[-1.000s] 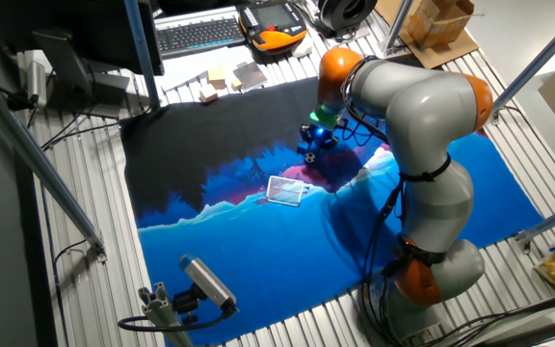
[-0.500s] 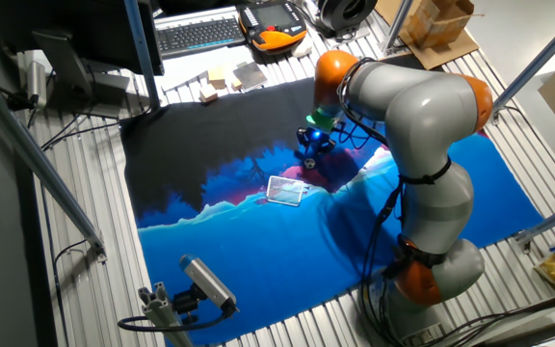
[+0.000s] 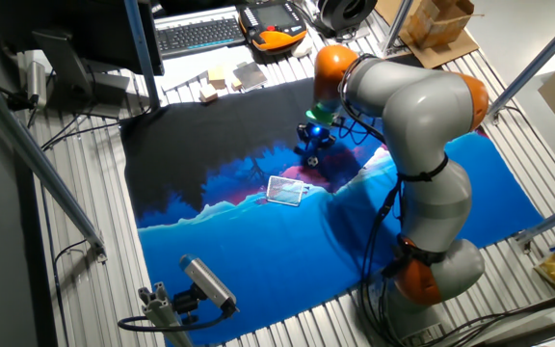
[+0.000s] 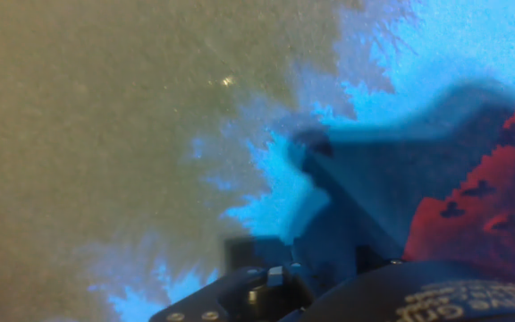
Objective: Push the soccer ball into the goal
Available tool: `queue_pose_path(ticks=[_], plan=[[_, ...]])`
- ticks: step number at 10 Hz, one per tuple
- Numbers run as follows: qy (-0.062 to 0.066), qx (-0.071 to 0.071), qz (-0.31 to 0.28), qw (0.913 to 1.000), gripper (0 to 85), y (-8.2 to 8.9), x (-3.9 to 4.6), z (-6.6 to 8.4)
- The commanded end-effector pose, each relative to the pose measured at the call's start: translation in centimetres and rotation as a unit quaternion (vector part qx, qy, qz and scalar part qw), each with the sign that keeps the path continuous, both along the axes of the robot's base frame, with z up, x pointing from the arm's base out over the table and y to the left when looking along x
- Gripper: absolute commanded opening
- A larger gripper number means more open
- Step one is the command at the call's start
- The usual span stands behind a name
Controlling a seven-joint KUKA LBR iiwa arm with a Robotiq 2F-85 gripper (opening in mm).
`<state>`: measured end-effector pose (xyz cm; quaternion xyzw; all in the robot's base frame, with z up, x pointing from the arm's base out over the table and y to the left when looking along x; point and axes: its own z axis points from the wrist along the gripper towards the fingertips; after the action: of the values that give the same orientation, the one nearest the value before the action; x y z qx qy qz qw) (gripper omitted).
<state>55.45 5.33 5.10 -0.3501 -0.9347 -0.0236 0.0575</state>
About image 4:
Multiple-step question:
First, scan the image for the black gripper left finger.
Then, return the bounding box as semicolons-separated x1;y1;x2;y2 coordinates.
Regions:
148;236;313;322

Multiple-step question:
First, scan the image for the printed landscape cloth mat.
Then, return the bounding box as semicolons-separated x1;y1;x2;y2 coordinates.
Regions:
0;0;515;322

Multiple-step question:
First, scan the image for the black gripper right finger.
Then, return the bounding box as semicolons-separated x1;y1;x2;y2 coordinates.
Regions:
354;244;402;281

